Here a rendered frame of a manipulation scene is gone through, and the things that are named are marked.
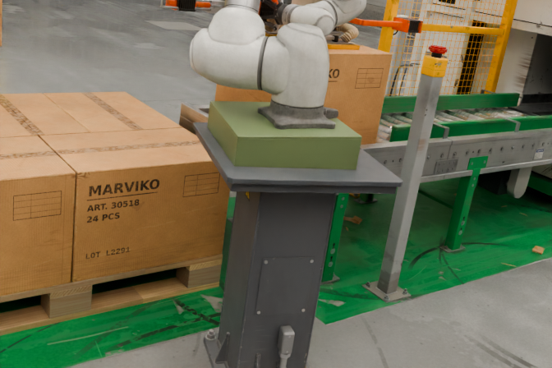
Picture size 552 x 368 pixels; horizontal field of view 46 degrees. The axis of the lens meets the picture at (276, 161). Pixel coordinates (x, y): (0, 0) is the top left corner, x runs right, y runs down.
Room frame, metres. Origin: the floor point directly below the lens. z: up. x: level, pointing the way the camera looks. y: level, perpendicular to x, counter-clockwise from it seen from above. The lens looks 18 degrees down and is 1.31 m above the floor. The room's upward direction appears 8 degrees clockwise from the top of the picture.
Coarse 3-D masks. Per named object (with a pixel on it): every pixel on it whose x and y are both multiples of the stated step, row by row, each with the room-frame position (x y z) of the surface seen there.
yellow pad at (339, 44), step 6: (336, 36) 2.72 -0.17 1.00; (330, 42) 2.68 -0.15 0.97; (336, 42) 2.71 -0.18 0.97; (342, 42) 2.73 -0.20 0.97; (348, 42) 2.76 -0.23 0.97; (330, 48) 2.65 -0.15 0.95; (336, 48) 2.67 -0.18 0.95; (342, 48) 2.69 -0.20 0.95; (348, 48) 2.71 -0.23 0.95; (354, 48) 2.73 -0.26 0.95
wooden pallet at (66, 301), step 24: (168, 264) 2.18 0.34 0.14; (192, 264) 2.24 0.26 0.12; (216, 264) 2.31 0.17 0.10; (48, 288) 1.90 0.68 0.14; (72, 288) 1.95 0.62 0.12; (120, 288) 2.16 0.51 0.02; (144, 288) 2.19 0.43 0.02; (168, 288) 2.21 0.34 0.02; (192, 288) 2.25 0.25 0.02; (24, 312) 1.92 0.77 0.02; (48, 312) 1.91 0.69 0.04; (72, 312) 1.95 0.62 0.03; (96, 312) 2.01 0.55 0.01
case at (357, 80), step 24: (360, 48) 2.79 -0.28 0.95; (336, 72) 2.58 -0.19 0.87; (360, 72) 2.66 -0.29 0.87; (384, 72) 2.76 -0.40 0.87; (216, 96) 2.68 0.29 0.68; (240, 96) 2.56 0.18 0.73; (264, 96) 2.44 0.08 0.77; (336, 96) 2.59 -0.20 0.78; (360, 96) 2.68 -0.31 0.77; (360, 120) 2.70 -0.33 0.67
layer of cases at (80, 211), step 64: (0, 128) 2.28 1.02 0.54; (64, 128) 2.39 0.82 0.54; (128, 128) 2.50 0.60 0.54; (0, 192) 1.81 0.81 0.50; (64, 192) 1.93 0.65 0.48; (128, 192) 2.06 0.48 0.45; (192, 192) 2.22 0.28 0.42; (0, 256) 1.81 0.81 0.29; (64, 256) 1.93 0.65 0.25; (128, 256) 2.08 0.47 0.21; (192, 256) 2.24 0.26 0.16
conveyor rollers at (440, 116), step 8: (408, 112) 3.59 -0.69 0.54; (440, 112) 3.66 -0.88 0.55; (448, 112) 3.71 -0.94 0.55; (456, 112) 3.77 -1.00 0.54; (464, 112) 3.75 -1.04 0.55; (472, 112) 3.80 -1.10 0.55; (480, 112) 3.86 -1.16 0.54; (488, 112) 3.92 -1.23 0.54; (496, 112) 3.89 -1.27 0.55; (504, 112) 3.94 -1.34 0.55; (512, 112) 4.00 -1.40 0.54; (384, 120) 3.26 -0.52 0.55; (392, 120) 3.31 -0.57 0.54; (400, 120) 3.38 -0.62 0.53; (408, 120) 3.35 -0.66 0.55; (440, 120) 3.51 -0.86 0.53; (448, 120) 3.49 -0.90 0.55; (456, 120) 3.55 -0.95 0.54; (464, 120) 3.53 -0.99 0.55; (384, 128) 3.11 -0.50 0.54; (384, 136) 2.97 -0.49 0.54
